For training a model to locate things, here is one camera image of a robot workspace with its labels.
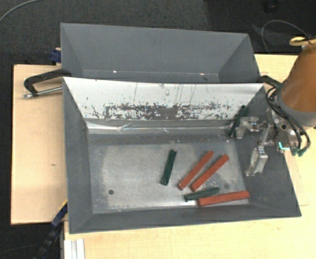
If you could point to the grey metal bin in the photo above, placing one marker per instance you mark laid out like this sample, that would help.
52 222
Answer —
136 169

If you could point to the dark green flat block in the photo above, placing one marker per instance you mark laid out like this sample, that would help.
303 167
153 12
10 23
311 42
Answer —
202 194
169 167

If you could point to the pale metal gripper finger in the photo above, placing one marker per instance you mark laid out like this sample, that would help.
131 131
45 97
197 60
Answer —
244 127
256 162

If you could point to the red-brown flat block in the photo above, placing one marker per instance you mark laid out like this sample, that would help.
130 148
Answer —
209 173
196 170
224 198

